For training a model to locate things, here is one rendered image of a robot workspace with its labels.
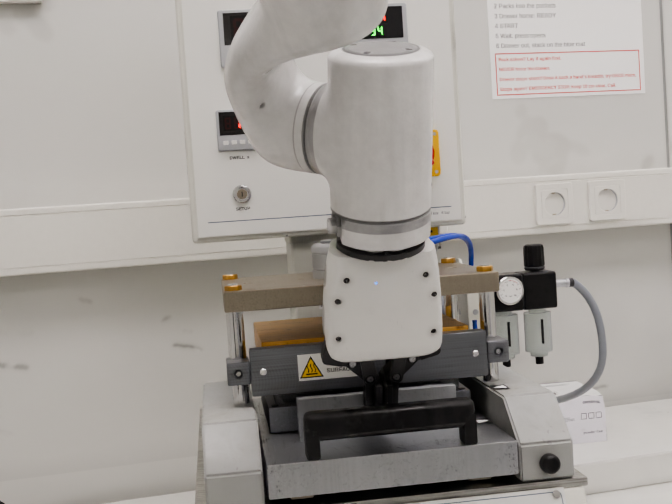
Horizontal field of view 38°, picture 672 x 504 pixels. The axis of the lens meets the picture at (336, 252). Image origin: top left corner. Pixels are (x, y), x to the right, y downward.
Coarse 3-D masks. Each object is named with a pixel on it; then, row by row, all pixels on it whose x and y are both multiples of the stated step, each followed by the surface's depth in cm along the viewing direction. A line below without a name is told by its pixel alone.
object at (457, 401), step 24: (360, 408) 84; (384, 408) 84; (408, 408) 84; (432, 408) 84; (456, 408) 84; (312, 432) 83; (336, 432) 83; (360, 432) 83; (384, 432) 84; (312, 456) 83
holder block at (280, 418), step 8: (456, 392) 96; (464, 392) 96; (264, 400) 101; (272, 400) 97; (264, 408) 103; (272, 408) 94; (280, 408) 94; (288, 408) 94; (296, 408) 94; (272, 416) 94; (280, 416) 94; (288, 416) 94; (296, 416) 94; (272, 424) 94; (280, 424) 94; (288, 424) 94; (296, 424) 94; (272, 432) 94; (280, 432) 94
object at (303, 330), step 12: (264, 324) 107; (276, 324) 106; (288, 324) 106; (300, 324) 105; (312, 324) 104; (444, 324) 97; (456, 324) 97; (264, 336) 97; (276, 336) 97; (288, 336) 96; (300, 336) 96; (312, 336) 95; (324, 336) 94
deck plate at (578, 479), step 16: (464, 480) 88; (480, 480) 88; (496, 480) 87; (512, 480) 87; (544, 480) 86; (560, 480) 86; (576, 480) 86; (320, 496) 86; (336, 496) 86; (352, 496) 85; (368, 496) 85; (384, 496) 85; (400, 496) 84; (416, 496) 85; (432, 496) 85; (448, 496) 85; (464, 496) 85
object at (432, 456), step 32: (448, 384) 92; (480, 416) 95; (288, 448) 88; (320, 448) 87; (352, 448) 86; (384, 448) 85; (416, 448) 85; (448, 448) 84; (480, 448) 85; (512, 448) 85; (288, 480) 83; (320, 480) 83; (352, 480) 83; (384, 480) 84; (416, 480) 84; (448, 480) 84
